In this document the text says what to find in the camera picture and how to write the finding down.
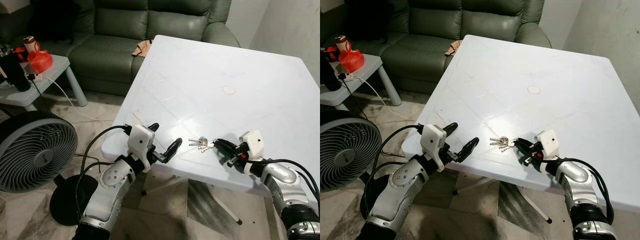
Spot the silver key bunch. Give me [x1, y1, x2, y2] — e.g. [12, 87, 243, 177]
[489, 135, 517, 153]
[188, 135, 215, 153]

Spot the white plastic square table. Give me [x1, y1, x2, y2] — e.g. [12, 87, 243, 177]
[101, 34, 321, 226]
[401, 34, 640, 225]

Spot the tan cloth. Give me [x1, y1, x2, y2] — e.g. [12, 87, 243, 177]
[444, 39, 464, 57]
[131, 39, 154, 59]

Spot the small grey side table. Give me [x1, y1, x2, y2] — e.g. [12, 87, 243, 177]
[320, 53, 403, 108]
[0, 53, 89, 113]

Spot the green leather sofa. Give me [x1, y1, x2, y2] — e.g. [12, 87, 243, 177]
[0, 0, 241, 97]
[320, 0, 553, 96]

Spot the grey black floor fan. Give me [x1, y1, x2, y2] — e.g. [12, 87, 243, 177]
[0, 110, 100, 227]
[320, 108, 390, 222]

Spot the black bottle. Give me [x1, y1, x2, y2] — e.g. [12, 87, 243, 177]
[0, 44, 32, 93]
[320, 49, 343, 92]

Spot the red plastic bag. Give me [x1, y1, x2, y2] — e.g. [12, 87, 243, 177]
[27, 42, 54, 75]
[338, 41, 365, 73]

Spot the black garment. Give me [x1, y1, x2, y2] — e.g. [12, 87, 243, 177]
[345, 0, 412, 42]
[29, 0, 97, 44]

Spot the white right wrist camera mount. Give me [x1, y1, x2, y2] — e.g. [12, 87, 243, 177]
[239, 130, 265, 162]
[535, 129, 560, 161]

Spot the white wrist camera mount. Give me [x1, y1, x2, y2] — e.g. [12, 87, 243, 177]
[535, 129, 560, 161]
[239, 130, 265, 162]
[127, 124, 157, 174]
[419, 123, 449, 174]

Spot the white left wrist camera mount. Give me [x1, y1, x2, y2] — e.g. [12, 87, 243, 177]
[127, 124, 157, 174]
[419, 123, 449, 174]

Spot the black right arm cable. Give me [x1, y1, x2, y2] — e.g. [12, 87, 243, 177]
[552, 157, 616, 225]
[249, 158, 321, 202]

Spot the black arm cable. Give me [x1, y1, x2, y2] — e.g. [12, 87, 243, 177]
[74, 124, 133, 222]
[362, 124, 426, 221]
[249, 158, 321, 202]
[552, 157, 616, 225]

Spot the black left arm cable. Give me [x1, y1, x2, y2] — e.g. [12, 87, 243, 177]
[74, 124, 133, 222]
[362, 124, 426, 221]

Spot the white power cable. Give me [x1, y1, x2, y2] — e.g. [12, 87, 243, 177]
[353, 75, 417, 122]
[42, 75, 117, 124]

